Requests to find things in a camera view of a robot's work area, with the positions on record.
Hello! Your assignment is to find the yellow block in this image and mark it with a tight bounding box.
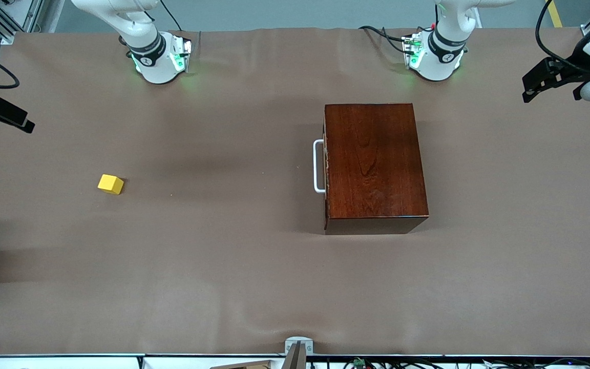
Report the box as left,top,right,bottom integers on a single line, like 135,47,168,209
97,174,125,195

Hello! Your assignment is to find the white table edge rail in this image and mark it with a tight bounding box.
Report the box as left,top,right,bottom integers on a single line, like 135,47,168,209
0,354,285,369

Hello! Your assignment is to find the wooden drawer with white handle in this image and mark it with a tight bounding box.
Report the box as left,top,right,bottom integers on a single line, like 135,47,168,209
313,107,330,230

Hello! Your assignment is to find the dark brown wooden cabinet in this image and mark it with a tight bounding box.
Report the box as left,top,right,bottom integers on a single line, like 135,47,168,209
323,102,430,235

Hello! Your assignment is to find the black base cable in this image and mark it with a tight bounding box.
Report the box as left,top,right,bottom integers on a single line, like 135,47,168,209
359,25,413,43
159,0,183,31
381,28,409,54

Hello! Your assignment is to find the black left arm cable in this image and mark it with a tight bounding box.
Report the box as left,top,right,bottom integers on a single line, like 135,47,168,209
536,0,585,68

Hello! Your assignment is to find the grey metal camera bracket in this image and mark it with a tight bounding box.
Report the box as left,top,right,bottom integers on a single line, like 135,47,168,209
285,337,313,369

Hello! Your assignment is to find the brown table cloth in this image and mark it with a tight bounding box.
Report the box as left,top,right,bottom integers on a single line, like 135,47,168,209
0,28,590,357

